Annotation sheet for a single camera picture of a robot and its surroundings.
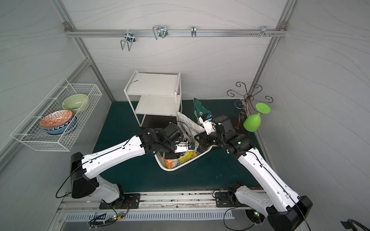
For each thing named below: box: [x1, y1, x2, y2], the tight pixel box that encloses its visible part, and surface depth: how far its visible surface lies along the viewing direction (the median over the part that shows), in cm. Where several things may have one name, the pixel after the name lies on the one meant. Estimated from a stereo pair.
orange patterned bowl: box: [39, 109, 74, 129], surface depth 64 cm
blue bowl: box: [43, 124, 69, 135], surface depth 58 cm
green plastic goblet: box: [243, 102, 271, 133], surface depth 79 cm
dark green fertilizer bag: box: [192, 97, 213, 123], surface depth 78 cm
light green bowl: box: [62, 93, 89, 115], surface depth 73 cm
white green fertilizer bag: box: [176, 111, 205, 144], surface depth 77 cm
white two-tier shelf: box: [123, 70, 183, 128], surface depth 86 cm
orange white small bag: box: [163, 155, 179, 169], surface depth 80 cm
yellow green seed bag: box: [177, 151, 198, 163], surface depth 76 cm
